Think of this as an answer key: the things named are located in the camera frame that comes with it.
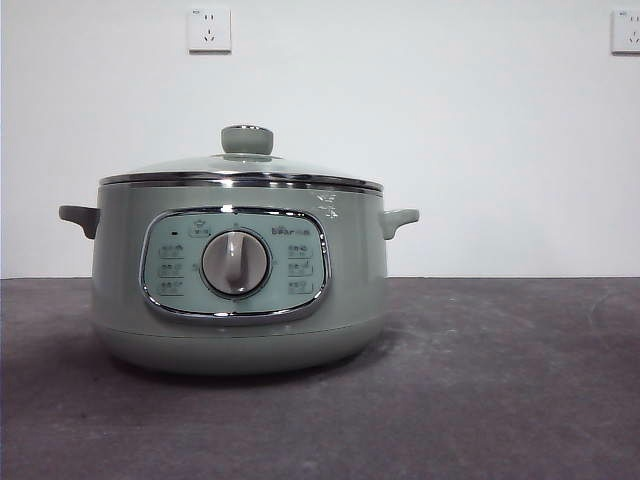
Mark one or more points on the glass lid with green knob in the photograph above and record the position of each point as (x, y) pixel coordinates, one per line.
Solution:
(248, 140)

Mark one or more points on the pale green electric cooking pot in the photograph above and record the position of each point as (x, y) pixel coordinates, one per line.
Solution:
(360, 280)

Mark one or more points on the white wall socket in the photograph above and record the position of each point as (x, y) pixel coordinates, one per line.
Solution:
(627, 32)
(209, 30)

